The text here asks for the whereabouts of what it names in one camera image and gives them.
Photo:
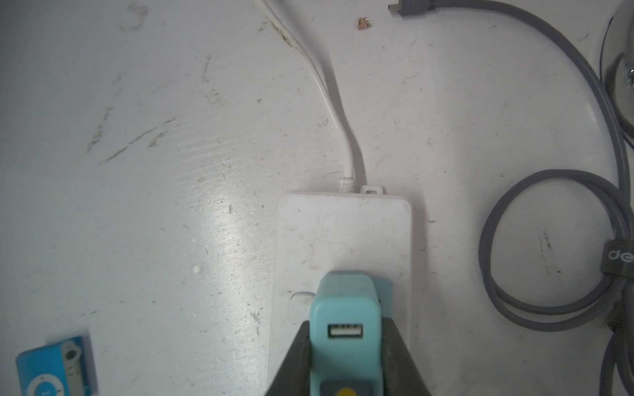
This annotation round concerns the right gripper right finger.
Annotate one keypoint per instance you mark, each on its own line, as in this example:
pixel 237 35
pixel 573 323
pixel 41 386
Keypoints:
pixel 400 374

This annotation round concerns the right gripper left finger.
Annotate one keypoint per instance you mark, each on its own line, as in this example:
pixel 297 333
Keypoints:
pixel 293 376

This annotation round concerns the teal usb charger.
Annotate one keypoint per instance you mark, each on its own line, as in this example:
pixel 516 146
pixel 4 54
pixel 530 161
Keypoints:
pixel 346 334

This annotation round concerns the white colourful power strip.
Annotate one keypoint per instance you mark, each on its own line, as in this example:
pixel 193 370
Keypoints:
pixel 319 233

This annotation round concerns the chrome wire cup stand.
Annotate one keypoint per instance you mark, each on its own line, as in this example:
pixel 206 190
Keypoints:
pixel 616 67

